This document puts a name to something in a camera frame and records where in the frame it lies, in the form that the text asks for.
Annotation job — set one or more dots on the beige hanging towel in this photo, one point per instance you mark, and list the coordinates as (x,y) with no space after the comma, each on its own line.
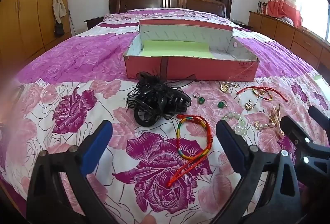
(58,6)

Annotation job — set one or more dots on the light green paper sheet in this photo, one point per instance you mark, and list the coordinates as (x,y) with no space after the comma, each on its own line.
(175,50)

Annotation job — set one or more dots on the pink flower gold hair clip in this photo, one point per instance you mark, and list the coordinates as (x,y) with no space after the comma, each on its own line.
(276,118)

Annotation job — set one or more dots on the wooden wardrobe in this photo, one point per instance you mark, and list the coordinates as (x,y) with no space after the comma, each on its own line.
(31,7)

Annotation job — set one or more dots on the black ribbon hair claw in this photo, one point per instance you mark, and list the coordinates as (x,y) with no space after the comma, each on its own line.
(157,100)

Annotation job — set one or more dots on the pink cardboard box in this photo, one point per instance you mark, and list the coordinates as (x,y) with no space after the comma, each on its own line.
(206,69)

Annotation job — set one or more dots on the green bead silver earring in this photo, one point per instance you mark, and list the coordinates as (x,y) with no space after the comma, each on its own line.
(221,104)
(201,100)

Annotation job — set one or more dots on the person's left hand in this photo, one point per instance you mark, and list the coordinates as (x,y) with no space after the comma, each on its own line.
(148,220)

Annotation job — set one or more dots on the floral pink purple bedspread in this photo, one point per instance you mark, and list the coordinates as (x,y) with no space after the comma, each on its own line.
(77,59)

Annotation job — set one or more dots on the bright window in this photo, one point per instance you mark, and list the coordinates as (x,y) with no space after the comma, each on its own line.
(314,7)

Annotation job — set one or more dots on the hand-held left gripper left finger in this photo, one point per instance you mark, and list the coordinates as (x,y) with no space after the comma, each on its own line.
(98,141)

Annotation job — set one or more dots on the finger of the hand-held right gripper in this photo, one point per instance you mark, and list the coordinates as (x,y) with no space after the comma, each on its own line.
(318,114)
(296,131)

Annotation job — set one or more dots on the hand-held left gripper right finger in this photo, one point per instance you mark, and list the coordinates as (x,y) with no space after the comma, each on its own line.
(232,144)

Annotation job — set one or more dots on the row of books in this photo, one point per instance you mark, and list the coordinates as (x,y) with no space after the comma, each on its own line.
(263,8)

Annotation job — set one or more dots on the small gold pendant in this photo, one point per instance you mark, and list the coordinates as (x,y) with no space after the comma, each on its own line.
(248,106)

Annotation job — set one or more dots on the wooden sideboard cabinet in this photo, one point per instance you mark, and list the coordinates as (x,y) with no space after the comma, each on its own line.
(283,30)

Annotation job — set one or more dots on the gold pearl earrings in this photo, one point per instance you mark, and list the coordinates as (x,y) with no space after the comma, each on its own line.
(264,124)

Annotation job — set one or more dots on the dark hanging bag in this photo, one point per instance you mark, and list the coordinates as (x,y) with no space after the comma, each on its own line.
(59,29)

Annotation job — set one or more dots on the dark wooden nightstand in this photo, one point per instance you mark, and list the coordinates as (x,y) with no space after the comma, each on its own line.
(92,23)

